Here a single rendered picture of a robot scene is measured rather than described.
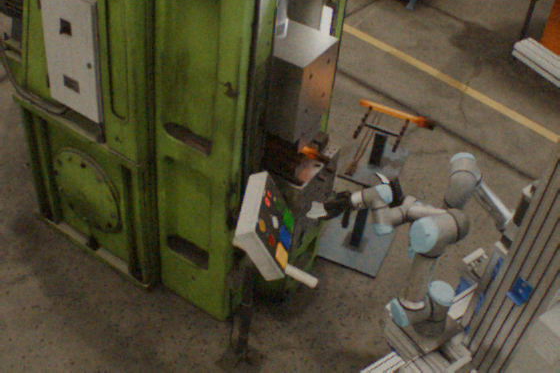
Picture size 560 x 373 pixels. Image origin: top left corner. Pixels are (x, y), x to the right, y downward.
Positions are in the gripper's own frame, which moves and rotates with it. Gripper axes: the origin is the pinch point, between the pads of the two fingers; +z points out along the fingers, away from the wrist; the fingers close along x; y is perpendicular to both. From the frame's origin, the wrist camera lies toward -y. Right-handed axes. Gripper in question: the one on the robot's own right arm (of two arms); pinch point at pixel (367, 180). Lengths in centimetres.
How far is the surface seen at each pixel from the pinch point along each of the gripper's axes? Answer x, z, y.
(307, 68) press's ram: -14, 31, -55
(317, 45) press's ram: 2, 35, -57
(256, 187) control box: -52, 27, -19
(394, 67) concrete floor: 244, 80, 100
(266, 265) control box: -71, 8, -2
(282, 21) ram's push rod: -3, 51, -64
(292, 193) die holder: -15.8, 28.7, 13.1
